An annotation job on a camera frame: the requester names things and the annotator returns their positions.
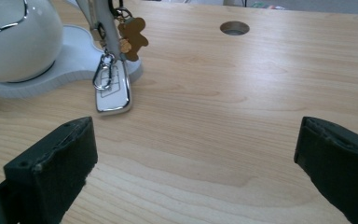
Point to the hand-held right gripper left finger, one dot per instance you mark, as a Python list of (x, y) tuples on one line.
[(48, 174)]

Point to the round table grommet hole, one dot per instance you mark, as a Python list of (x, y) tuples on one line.
[(234, 28)]

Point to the white ceramic bowl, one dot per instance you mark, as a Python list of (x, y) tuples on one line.
[(18, 40)]

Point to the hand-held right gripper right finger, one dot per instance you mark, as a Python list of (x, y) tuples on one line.
[(338, 165)]

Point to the colourful packet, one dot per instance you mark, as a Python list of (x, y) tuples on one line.
[(265, 5)]

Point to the white key rack stand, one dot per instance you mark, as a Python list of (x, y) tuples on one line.
[(74, 59)]

